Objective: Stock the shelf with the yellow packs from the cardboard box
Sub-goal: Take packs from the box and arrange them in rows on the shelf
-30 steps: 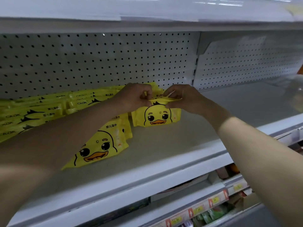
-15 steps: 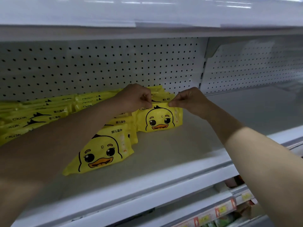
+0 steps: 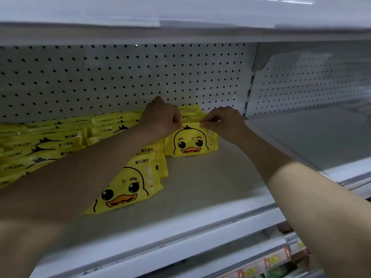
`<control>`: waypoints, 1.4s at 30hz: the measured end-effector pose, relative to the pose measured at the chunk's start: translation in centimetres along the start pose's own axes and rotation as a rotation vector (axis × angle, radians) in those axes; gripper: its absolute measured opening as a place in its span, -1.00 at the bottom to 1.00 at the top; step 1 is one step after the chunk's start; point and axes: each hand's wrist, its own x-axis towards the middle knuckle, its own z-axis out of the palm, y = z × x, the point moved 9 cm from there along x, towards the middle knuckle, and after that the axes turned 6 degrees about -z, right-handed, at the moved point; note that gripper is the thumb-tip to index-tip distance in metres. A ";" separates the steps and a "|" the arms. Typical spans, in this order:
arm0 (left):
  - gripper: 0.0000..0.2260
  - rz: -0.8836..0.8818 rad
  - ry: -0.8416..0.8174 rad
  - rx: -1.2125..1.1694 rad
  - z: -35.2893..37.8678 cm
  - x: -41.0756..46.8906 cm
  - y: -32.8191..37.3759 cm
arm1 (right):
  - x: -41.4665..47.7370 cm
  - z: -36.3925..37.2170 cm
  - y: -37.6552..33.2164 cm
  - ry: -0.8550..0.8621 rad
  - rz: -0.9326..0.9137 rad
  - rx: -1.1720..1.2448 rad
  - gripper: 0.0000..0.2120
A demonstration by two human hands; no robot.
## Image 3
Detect empty white shelf board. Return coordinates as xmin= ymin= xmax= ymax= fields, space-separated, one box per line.
xmin=249 ymin=101 xmax=371 ymax=197

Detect wide white pegboard panel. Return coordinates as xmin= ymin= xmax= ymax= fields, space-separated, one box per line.
xmin=0 ymin=43 xmax=258 ymax=125

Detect person's right hand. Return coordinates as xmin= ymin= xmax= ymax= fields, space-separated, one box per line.
xmin=200 ymin=106 xmax=251 ymax=144

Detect white shelf bracket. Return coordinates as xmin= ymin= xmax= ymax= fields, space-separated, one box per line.
xmin=252 ymin=41 xmax=293 ymax=72

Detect orange price label strip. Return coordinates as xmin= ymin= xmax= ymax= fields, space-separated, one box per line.
xmin=229 ymin=245 xmax=293 ymax=278

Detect white metal shelf board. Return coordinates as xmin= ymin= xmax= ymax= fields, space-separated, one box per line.
xmin=29 ymin=135 xmax=347 ymax=278

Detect person's left forearm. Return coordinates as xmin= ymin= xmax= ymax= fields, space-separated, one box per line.
xmin=0 ymin=122 xmax=163 ymax=278

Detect yellow duck wipes pack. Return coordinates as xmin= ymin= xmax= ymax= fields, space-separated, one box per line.
xmin=164 ymin=122 xmax=219 ymax=157

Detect rows of yellow packets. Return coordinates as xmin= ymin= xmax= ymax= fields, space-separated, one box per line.
xmin=0 ymin=104 xmax=204 ymax=215

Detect person's right forearm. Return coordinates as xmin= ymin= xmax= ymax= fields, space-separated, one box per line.
xmin=233 ymin=128 xmax=371 ymax=278

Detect person's left hand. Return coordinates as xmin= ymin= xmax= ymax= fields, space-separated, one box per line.
xmin=139 ymin=96 xmax=182 ymax=140

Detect white overhead shelf board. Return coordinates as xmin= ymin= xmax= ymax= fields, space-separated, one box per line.
xmin=0 ymin=0 xmax=371 ymax=47

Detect green packaged item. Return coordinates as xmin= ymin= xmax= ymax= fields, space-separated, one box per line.
xmin=259 ymin=262 xmax=289 ymax=278

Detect narrow white pegboard panel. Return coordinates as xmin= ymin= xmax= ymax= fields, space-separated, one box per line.
xmin=246 ymin=51 xmax=371 ymax=119

